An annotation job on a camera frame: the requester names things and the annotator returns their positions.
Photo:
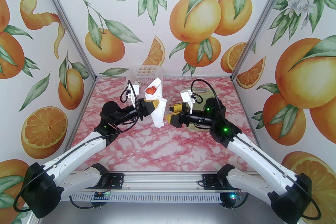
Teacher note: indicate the orange plastic spoon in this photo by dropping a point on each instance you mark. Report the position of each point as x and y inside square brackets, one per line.
[150, 90]

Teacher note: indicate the small blue circuit board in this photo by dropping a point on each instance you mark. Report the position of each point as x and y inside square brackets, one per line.
[102, 195]

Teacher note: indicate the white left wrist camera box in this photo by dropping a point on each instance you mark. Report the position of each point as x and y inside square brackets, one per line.
[134, 86]

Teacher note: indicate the aluminium corner post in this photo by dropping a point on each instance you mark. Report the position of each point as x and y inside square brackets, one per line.
[79, 47]
[261, 20]

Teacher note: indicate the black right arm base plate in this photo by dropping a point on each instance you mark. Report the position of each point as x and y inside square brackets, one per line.
[210, 182]

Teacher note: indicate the green plastic basket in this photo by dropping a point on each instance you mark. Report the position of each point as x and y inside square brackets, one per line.
[193, 127]

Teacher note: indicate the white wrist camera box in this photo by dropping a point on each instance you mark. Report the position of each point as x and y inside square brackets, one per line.
[187, 95]
[134, 86]

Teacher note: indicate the black controller with green light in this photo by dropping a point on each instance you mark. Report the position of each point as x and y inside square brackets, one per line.
[230, 198]

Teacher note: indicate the white paper napkin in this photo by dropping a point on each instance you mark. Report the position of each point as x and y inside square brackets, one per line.
[158, 118]

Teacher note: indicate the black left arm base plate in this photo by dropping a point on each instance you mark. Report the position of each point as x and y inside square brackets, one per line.
[116, 181]

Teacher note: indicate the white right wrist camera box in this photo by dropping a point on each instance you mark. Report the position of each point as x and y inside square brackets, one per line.
[187, 95]

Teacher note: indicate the grey metal panel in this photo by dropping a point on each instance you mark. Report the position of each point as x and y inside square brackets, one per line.
[162, 213]

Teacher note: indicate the aluminium side rail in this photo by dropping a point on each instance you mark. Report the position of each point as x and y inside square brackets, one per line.
[241, 98]
[88, 95]

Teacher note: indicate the aluminium front rail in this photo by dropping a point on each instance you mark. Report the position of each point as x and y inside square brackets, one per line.
[162, 181]

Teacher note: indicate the white plastic mesh basket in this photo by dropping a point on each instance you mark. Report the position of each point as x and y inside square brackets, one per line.
[147, 70]

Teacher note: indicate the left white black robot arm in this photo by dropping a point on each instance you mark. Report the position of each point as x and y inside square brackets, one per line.
[73, 156]

